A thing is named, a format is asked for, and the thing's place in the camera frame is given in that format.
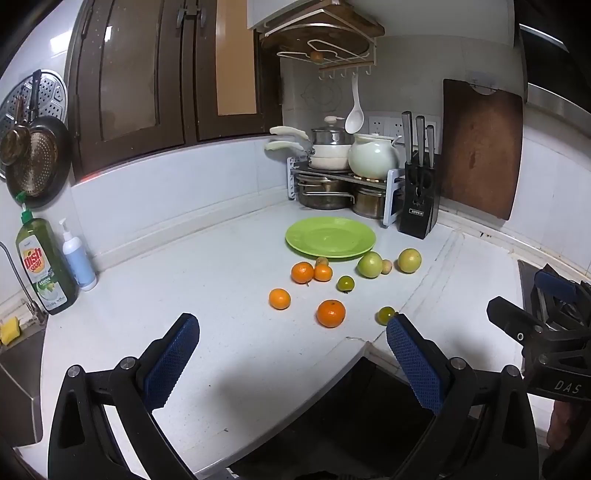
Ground steel stock pot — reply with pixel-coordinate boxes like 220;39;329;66
352;185;393;220

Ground white pan with cream handle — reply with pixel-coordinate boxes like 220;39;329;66
264;141;352;171
270;126;354;158

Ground black knife block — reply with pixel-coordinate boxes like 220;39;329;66
398;159;439;240

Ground steel pot with glass lid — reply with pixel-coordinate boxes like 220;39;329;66
311;116;354;146

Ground white wire hanging rack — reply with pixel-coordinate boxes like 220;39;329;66
256;0;385;80

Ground green plate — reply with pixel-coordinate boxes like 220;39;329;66
285;217;377;260

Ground steel sink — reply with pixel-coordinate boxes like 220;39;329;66
0;323;47;448

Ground brown glass cabinet door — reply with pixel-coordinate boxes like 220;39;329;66
185;0;280;142
69;0;186;176

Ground black kitchen scissors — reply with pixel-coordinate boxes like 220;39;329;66
412;166;428;205

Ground yellow sponge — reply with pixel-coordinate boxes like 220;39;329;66
0;318;22;346

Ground white ladle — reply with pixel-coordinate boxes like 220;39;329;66
345;74;365;134

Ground perforated metal steamer plate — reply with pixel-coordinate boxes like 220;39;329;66
0;69;68;181

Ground white ceramic pot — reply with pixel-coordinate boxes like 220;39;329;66
348;134;402;180

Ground green dish soap bottle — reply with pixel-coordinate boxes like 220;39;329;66
15;193;78;316

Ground steel pot with long handle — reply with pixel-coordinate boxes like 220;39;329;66
295;178;355;210

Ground green apple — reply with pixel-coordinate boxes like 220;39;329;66
356;251;383;279

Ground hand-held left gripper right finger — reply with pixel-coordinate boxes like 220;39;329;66
386;313;541;480

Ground white wall socket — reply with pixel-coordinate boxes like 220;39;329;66
368;115;441;139

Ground dark brown wall cabinet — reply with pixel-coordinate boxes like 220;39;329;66
67;0;282;178

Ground round yellow-green fruit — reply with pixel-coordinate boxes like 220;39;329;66
398;248;423;274

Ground steel range hood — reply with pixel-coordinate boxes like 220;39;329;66
515;0;591;116

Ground steel faucet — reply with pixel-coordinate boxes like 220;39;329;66
0;242;49;326

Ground black frying pan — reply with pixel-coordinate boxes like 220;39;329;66
4;74;73;209

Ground person's right hand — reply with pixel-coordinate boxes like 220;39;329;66
547;399;578;448

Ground small copper strainer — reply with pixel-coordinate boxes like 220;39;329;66
0;99;32;167

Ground white pump bottle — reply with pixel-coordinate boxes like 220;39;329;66
58;218;98;291

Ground grey pot rack shelf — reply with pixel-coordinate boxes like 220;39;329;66
287;156;407;227

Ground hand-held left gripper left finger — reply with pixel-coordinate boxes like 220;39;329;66
47;313;200;480

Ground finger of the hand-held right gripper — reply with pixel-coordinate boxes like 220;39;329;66
531;264;591;326
487;295;546;345

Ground brown wooden cutting board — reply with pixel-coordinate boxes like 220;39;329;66
438;78;524;221

